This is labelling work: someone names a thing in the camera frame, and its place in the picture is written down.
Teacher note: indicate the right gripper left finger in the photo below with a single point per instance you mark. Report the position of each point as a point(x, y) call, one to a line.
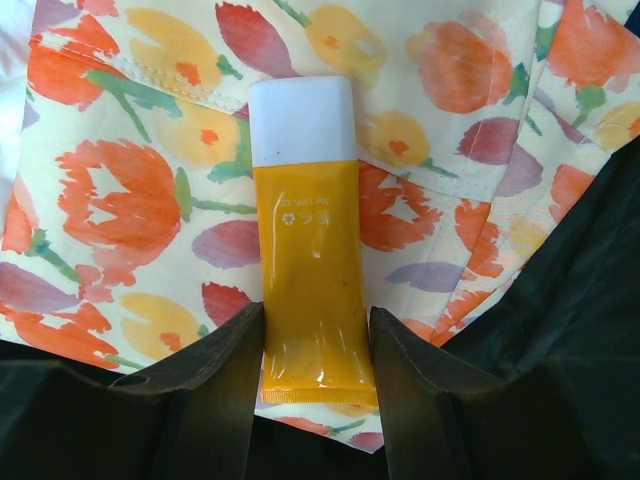
point(188, 416)

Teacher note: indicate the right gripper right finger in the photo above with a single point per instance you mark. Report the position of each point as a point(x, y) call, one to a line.
point(443, 418)

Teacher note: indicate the green hard-shell suitcase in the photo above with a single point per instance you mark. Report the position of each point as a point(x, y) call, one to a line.
point(577, 297)

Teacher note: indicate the orange tube white cap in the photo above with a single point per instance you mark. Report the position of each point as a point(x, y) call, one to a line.
point(306, 174)

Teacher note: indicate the floral orange cloth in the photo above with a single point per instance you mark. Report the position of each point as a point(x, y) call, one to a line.
point(131, 228)

